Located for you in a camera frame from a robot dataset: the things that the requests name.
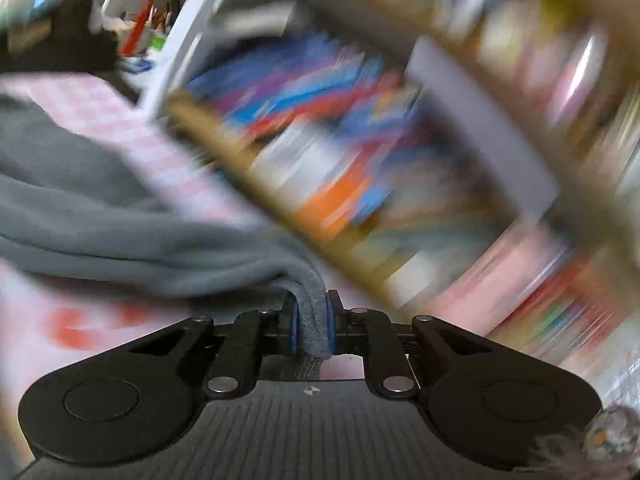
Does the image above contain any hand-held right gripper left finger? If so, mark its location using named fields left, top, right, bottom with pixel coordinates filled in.
left=131, top=290, right=301, bottom=400

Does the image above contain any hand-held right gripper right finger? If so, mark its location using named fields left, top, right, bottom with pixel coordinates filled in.
left=324, top=290, right=493, bottom=401

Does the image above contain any grey garment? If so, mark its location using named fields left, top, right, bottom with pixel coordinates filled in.
left=0, top=94, right=335, bottom=381

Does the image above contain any wooden bookshelf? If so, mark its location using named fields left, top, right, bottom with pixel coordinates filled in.
left=165, top=0, right=640, bottom=411

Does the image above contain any row of colourful books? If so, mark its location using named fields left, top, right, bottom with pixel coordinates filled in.
left=187, top=0, right=640, bottom=381

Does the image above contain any pink checkered bedsheet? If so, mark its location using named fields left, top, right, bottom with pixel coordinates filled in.
left=0, top=72, right=366, bottom=466

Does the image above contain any grey flat board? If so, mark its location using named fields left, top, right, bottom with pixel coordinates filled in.
left=406, top=36, right=560, bottom=221

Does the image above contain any white chair frame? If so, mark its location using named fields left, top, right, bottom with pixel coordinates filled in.
left=102, top=0, right=281, bottom=120

